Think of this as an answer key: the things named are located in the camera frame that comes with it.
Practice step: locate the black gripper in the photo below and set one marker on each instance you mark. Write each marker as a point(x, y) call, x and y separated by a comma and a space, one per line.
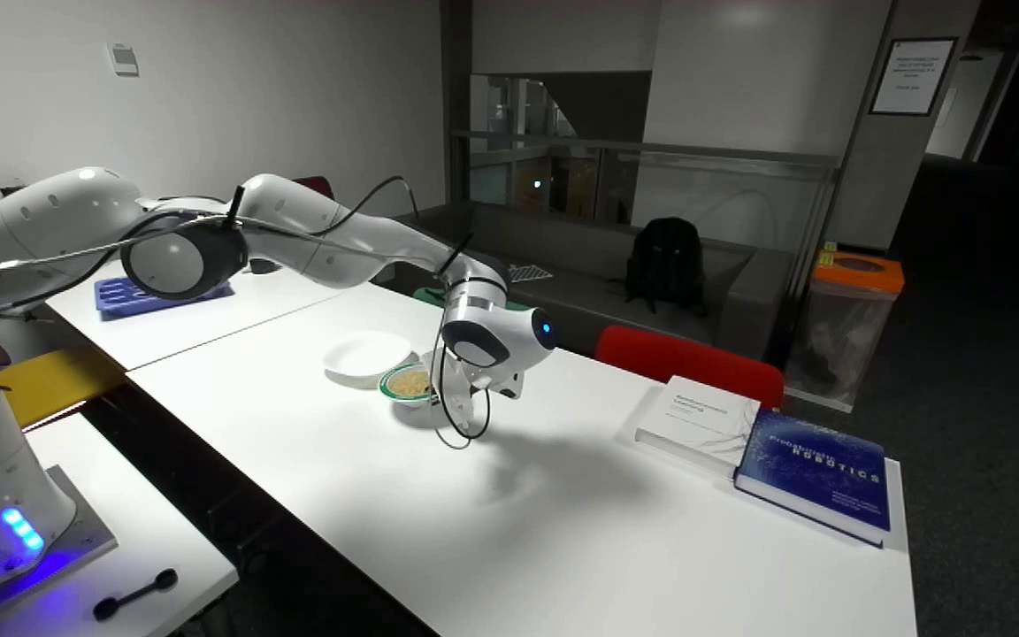
point(454, 375)

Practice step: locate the brown rice grains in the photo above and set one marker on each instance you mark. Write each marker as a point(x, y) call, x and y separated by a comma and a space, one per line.
point(411, 382)

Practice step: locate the white bowl with green rim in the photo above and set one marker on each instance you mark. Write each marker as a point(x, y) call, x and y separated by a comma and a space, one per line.
point(416, 406)

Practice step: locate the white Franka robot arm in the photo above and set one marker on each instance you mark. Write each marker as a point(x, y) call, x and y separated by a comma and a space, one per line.
point(308, 232)

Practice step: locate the checked mat on sofa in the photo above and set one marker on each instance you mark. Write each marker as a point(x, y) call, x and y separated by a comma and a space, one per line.
point(528, 272)

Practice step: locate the dark grey sofa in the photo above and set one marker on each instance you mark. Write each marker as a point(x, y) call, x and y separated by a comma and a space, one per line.
point(602, 253)

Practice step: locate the red chair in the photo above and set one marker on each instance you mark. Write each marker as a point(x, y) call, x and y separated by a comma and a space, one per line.
point(686, 357)

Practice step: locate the black backpack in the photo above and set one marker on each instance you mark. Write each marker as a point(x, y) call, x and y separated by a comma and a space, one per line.
point(661, 265)

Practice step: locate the white paper box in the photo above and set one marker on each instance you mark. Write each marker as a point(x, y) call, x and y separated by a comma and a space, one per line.
point(691, 425)

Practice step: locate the blue compartment tray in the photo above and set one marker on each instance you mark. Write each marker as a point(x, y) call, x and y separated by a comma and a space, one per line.
point(114, 301)

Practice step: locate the black dumbbell-shaped tool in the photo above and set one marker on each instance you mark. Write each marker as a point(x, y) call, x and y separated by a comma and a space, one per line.
point(133, 594)

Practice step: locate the yellow notepad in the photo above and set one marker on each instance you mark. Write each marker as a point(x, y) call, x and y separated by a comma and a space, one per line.
point(55, 382)

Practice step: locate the blue hardcover book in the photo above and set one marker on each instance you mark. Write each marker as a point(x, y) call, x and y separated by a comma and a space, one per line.
point(822, 474)

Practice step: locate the clear bin with orange lid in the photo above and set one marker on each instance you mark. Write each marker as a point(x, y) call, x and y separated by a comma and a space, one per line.
point(848, 322)

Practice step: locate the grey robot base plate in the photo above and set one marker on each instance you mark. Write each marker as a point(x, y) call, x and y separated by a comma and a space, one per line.
point(78, 537)

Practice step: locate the white wall switch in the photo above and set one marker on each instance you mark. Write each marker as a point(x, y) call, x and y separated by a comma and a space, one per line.
point(126, 59)

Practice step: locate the framed wall notice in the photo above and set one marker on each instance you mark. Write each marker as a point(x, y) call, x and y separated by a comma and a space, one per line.
point(911, 75)

